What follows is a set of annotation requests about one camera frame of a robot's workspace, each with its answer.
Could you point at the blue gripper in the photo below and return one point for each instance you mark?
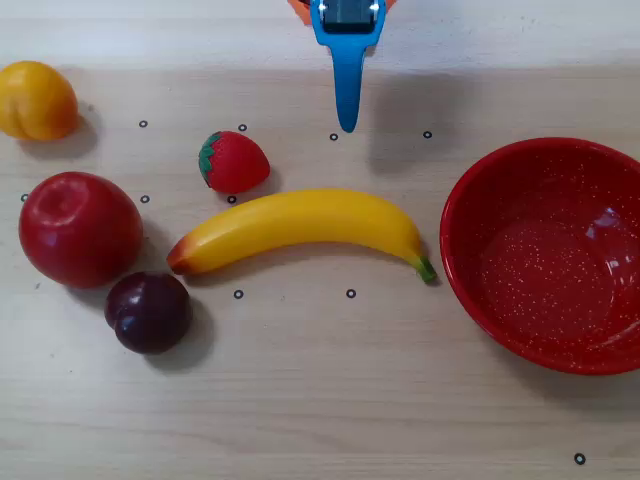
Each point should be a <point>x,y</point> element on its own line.
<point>348,40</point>

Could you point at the yellow toy banana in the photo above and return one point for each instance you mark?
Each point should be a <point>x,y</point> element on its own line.
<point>300,220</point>

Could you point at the red toy strawberry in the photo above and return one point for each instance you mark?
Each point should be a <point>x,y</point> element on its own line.
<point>235,162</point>

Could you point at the yellow orange toy peach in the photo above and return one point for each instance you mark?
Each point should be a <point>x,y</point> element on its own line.
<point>36,100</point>

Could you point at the dark purple toy plum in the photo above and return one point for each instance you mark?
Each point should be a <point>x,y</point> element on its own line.
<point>148,312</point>

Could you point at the red toy apple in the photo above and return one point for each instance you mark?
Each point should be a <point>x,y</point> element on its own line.
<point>80,230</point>

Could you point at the red speckled bowl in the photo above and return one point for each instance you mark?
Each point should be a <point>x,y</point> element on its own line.
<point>545,260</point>

